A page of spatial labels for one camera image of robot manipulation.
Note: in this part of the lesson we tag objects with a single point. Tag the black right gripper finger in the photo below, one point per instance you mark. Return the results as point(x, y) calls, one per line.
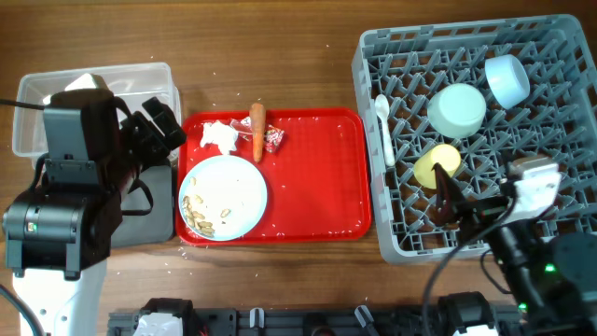
point(445, 181)
point(445, 213)

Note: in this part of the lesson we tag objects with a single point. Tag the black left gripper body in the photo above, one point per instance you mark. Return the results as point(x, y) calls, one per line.
point(148, 146)

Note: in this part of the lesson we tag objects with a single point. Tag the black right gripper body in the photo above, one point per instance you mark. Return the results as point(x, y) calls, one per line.
point(473, 211)

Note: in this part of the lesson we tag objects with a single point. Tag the yellow plastic cup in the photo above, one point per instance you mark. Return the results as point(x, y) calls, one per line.
point(446, 155)

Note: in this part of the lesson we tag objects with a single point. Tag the white tissue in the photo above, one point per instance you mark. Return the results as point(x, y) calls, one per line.
point(221, 135)

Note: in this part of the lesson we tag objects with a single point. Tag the pale green bowl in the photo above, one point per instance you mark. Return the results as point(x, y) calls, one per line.
point(457, 111)

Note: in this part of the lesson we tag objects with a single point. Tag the orange carrot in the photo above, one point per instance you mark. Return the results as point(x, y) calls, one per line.
point(257, 114)

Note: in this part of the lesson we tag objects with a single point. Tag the white plastic spoon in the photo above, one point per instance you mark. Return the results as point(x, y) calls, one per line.
point(382, 109)

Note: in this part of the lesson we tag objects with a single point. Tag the red candy wrapper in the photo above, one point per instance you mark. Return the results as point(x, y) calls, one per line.
point(273, 136)

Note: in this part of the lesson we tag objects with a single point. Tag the light blue bowl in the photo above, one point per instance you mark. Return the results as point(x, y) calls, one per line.
point(507, 79)

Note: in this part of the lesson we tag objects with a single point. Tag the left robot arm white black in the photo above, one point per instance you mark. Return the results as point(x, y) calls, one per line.
point(58, 294)

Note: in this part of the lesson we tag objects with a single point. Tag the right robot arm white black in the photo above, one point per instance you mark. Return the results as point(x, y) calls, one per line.
point(554, 283)

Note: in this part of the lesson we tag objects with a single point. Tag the grey dishwasher rack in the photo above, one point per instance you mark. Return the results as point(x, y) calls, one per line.
point(408, 65)

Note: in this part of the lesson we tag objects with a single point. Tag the clear plastic bin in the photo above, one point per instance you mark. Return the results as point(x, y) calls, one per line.
point(134, 83)

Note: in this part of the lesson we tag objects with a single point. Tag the black plastic bin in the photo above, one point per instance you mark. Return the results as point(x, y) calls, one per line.
point(154, 210)

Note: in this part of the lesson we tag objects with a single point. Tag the peanuts on plate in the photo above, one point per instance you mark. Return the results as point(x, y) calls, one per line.
point(210, 208)

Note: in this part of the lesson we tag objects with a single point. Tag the light blue plate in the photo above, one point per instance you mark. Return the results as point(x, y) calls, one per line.
point(247, 180)

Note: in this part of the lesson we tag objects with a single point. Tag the red plastic tray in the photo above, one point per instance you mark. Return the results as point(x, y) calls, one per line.
point(317, 179)

